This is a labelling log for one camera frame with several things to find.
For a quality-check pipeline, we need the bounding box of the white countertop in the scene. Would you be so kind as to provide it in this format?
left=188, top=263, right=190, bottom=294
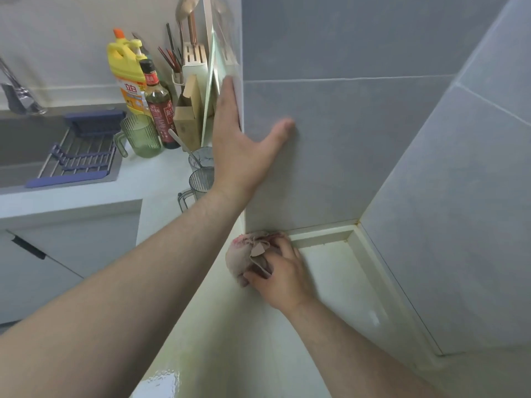
left=0, top=140, right=246, bottom=245

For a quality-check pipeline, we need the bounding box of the pink dish cloth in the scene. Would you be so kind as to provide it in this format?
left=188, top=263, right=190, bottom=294
left=225, top=231, right=291, bottom=289

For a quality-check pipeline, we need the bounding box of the chrome faucet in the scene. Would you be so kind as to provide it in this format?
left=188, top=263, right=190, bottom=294
left=0, top=57, right=47, bottom=117

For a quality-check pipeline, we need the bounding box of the person's left forearm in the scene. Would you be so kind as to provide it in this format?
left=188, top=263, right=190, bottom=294
left=0, top=188, right=249, bottom=398

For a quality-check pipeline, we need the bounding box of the person's left hand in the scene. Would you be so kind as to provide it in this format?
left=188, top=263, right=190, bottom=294
left=211, top=75, right=296, bottom=205

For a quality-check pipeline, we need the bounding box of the beige spatula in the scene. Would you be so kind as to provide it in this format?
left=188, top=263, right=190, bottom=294
left=175, top=0, right=201, bottom=46

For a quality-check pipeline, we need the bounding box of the beige utensil holder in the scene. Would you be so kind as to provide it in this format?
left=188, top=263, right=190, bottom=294
left=172, top=41, right=209, bottom=104

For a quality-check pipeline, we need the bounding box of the clear textured drinking glass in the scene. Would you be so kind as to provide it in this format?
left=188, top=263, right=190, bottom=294
left=188, top=146, right=215, bottom=170

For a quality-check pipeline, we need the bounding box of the steel sink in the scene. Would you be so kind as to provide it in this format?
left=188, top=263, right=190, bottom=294
left=0, top=103, right=127, bottom=195

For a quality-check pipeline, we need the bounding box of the dark sink drain basket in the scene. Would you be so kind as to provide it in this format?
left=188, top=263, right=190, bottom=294
left=24, top=111, right=126, bottom=189

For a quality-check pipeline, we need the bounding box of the pale green cutting board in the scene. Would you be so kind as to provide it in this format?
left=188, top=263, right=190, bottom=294
left=201, top=30, right=228, bottom=148

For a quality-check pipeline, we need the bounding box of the green tinted ribbed glass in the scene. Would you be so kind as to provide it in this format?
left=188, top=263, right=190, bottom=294
left=113, top=113, right=163, bottom=159

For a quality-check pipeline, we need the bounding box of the yellow detergent bottle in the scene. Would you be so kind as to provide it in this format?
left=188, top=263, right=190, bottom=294
left=107, top=36, right=152, bottom=117

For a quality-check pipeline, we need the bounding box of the dark tinted drinking glass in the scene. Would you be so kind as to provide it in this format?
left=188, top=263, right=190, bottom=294
left=177, top=166, right=216, bottom=213

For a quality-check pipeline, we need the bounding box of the dark sauce bottle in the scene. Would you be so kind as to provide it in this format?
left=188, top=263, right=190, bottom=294
left=139, top=58, right=181, bottom=150

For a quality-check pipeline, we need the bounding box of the small brown cardboard box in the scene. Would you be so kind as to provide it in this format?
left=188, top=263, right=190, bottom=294
left=173, top=74, right=204, bottom=152

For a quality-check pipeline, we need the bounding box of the person's right hand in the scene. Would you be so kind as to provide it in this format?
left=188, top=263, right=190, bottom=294
left=242, top=235, right=319, bottom=316

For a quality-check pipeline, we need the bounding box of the brown chopstick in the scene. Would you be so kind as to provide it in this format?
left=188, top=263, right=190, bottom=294
left=157, top=46, right=182, bottom=74

